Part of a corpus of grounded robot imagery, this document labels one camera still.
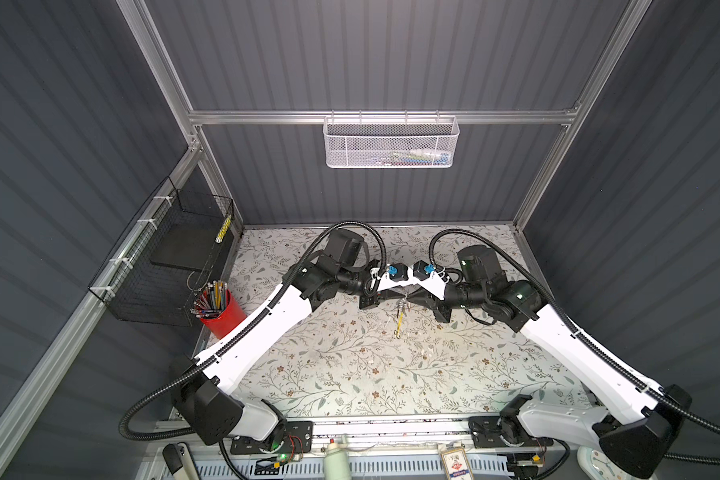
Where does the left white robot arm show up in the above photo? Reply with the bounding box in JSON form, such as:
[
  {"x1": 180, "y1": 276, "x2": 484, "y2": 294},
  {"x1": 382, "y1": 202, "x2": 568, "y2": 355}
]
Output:
[{"x1": 171, "y1": 221, "x2": 387, "y2": 450}]

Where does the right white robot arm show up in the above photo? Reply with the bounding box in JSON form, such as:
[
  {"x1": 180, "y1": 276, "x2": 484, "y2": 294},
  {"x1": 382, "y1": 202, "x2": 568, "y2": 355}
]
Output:
[{"x1": 383, "y1": 238, "x2": 691, "y2": 479}]

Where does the red pencil cup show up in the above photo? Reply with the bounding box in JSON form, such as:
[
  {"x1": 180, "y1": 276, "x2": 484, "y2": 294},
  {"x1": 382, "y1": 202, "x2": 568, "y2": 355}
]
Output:
[{"x1": 190, "y1": 281, "x2": 246, "y2": 339}]

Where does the playing card box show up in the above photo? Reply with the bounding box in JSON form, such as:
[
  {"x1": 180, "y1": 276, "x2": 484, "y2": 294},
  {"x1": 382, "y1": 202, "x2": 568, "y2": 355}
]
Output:
[{"x1": 439, "y1": 446, "x2": 474, "y2": 480}]

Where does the yellow marker in basket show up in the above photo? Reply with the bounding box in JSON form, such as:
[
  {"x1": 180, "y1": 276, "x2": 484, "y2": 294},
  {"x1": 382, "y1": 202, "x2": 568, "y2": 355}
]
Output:
[{"x1": 215, "y1": 215, "x2": 232, "y2": 244}]

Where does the white bottle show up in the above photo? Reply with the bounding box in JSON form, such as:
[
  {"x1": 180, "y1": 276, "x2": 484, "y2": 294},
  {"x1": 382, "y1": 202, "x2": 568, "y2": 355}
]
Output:
[{"x1": 323, "y1": 439, "x2": 352, "y2": 480}]

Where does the pale green alarm clock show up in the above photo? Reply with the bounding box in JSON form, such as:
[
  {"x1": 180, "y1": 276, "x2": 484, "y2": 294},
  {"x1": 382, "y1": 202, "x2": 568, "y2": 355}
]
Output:
[{"x1": 576, "y1": 446, "x2": 632, "y2": 480}]

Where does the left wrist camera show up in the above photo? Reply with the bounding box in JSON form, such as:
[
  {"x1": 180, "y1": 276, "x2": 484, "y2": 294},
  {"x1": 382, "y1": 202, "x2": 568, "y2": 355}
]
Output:
[{"x1": 373, "y1": 263, "x2": 411, "y2": 292}]

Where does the left black cable conduit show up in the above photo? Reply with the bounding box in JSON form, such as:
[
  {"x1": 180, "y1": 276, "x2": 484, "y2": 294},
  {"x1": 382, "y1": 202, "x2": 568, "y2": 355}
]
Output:
[{"x1": 117, "y1": 220, "x2": 389, "y2": 480}]

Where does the black cable conduit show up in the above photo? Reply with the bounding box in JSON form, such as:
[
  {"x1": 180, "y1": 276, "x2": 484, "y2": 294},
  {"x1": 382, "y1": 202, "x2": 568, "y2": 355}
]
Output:
[
  {"x1": 117, "y1": 220, "x2": 389, "y2": 480},
  {"x1": 428, "y1": 227, "x2": 720, "y2": 469}
]

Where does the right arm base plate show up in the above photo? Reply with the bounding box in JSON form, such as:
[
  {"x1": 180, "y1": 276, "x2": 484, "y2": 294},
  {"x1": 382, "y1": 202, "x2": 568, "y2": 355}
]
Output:
[{"x1": 467, "y1": 416, "x2": 554, "y2": 448}]

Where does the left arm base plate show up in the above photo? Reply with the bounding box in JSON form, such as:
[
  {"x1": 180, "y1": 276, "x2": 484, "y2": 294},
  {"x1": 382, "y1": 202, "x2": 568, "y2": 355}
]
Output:
[{"x1": 229, "y1": 420, "x2": 315, "y2": 455}]

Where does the white wire mesh basket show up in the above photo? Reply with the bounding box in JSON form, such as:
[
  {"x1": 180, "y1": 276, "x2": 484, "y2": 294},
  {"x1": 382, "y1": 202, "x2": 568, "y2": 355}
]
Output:
[{"x1": 322, "y1": 114, "x2": 460, "y2": 169}]

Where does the black wire basket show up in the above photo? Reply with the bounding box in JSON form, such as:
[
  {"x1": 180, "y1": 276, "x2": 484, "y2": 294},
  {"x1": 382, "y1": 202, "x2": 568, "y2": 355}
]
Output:
[{"x1": 89, "y1": 178, "x2": 236, "y2": 327}]

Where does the right black cable conduit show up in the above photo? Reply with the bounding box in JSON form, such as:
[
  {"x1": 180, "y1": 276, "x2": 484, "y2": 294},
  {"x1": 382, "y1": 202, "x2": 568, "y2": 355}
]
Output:
[{"x1": 428, "y1": 227, "x2": 720, "y2": 469}]

